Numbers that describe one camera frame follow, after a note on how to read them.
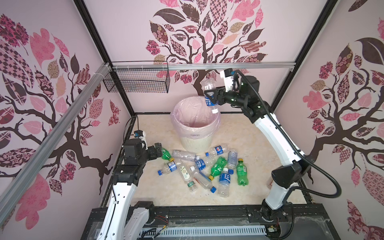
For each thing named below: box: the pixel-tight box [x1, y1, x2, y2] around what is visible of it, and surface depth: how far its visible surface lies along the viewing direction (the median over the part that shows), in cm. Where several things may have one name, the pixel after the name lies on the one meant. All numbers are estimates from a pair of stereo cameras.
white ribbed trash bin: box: [180, 137, 213, 154], surface depth 91 cm
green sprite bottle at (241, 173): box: [236, 158, 249, 186], surface depth 87 cm
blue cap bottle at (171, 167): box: [157, 159, 183, 176], surface depth 88 cm
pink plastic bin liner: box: [170, 96, 221, 139], surface depth 86 cm
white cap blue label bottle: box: [217, 167, 231, 198], surface depth 83 cm
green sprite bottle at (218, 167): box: [208, 156, 228, 181], surface depth 87 cm
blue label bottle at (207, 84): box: [200, 78, 219, 114], surface depth 66 cm
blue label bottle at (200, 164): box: [195, 159, 206, 171], surface depth 87 cm
